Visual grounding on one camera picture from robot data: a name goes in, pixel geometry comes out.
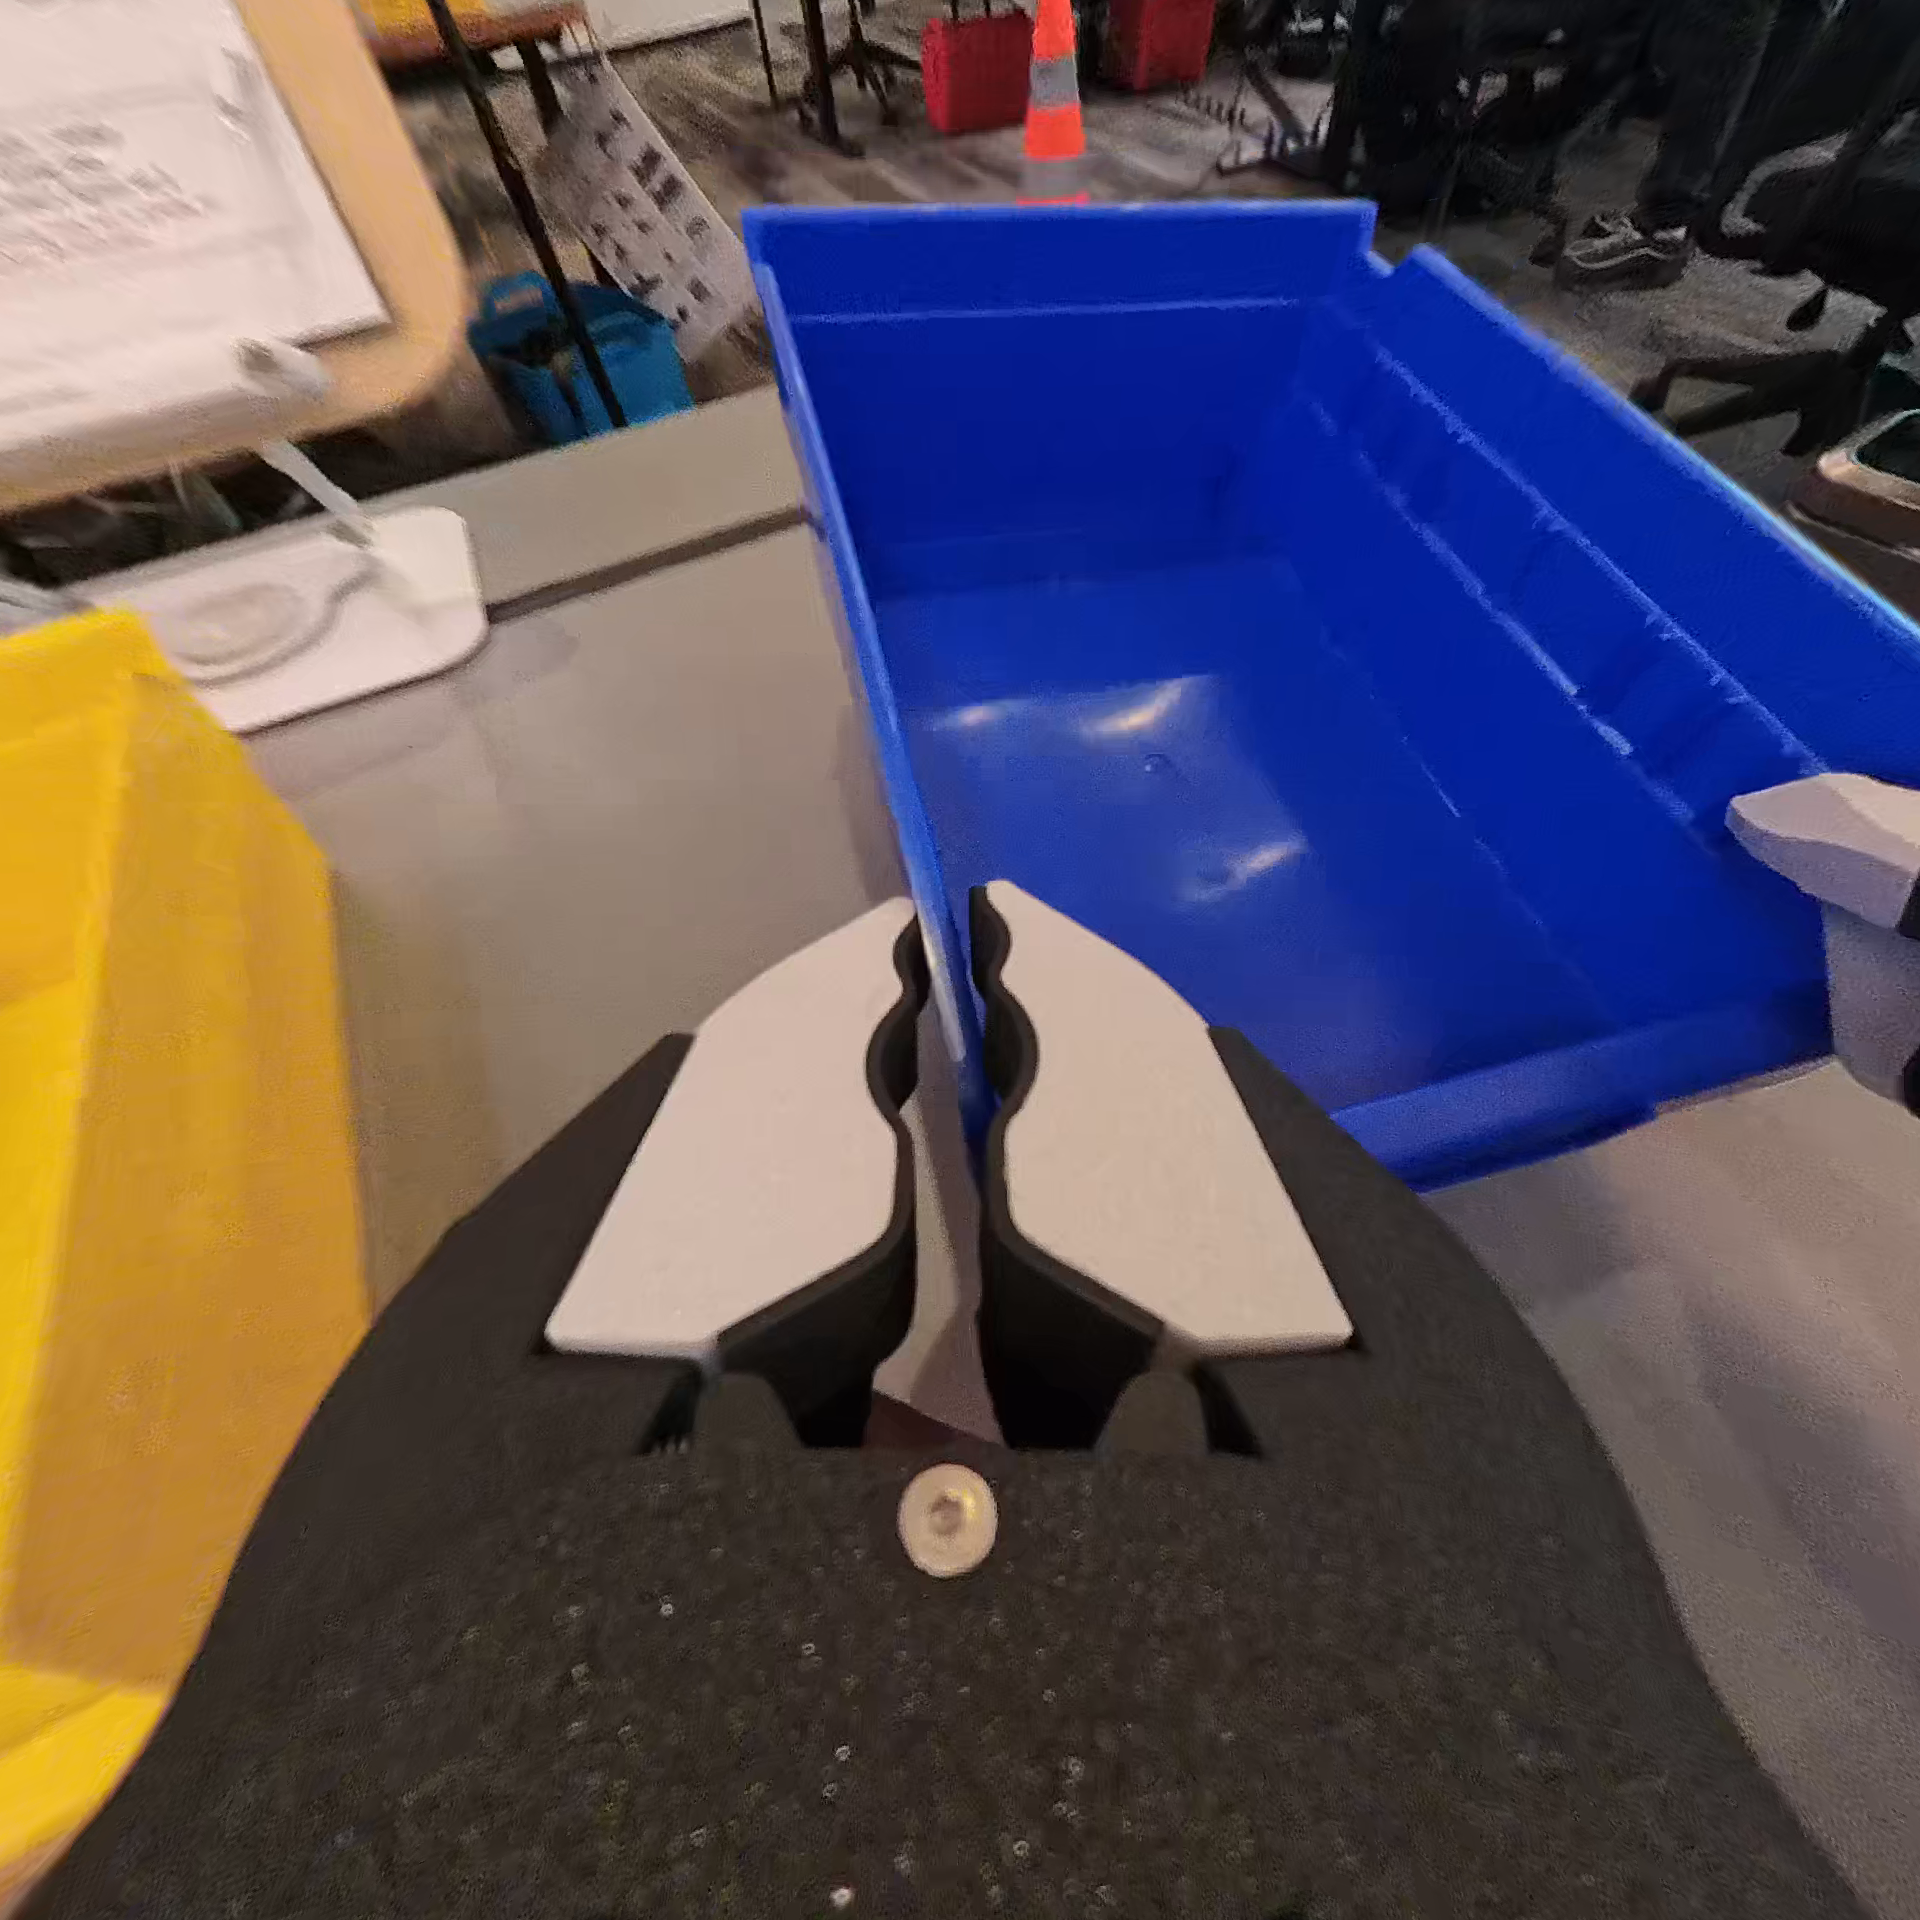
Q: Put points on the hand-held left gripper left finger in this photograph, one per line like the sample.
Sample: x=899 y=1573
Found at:
x=751 y=1171

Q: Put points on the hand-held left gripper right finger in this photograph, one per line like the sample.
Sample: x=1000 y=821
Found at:
x=1156 y=1186

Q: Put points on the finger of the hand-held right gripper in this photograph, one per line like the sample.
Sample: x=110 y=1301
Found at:
x=1845 y=841
x=1874 y=1004

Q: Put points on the blue plastic bin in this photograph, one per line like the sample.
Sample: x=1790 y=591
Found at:
x=1199 y=750

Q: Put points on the yellow plastic bin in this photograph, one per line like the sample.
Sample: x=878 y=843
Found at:
x=151 y=1050

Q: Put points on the grey floor tray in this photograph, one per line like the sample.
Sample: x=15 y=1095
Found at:
x=1861 y=495

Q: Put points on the black office chair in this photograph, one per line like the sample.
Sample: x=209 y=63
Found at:
x=1800 y=300

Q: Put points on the blue bag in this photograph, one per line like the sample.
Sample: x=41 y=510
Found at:
x=615 y=360

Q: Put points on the printed paper sheet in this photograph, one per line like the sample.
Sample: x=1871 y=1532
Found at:
x=645 y=196

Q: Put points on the black tripod pole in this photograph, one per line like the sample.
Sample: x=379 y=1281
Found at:
x=519 y=210

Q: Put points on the red bag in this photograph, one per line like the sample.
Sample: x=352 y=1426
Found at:
x=1156 y=44

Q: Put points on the wooden clipboard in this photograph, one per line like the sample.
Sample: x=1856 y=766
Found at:
x=391 y=179

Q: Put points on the orange traffic cone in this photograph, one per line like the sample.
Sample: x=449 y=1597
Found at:
x=1054 y=104

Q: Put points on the instruction sheet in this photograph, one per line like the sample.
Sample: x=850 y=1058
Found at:
x=151 y=196

